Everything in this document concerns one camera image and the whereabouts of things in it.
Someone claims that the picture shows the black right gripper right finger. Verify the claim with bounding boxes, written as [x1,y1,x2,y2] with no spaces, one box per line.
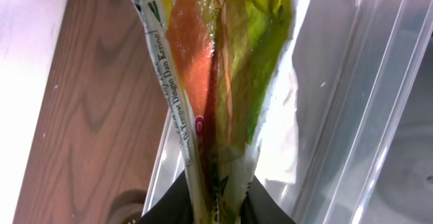
[240,177,296,224]

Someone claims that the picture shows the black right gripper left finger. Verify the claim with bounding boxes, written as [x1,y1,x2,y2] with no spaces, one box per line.
[136,172,193,224]

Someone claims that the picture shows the green snack wrapper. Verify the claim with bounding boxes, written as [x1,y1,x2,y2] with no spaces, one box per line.
[131,0,310,223]

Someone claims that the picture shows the clear plastic bin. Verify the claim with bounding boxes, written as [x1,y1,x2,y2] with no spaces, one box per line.
[143,0,432,223]

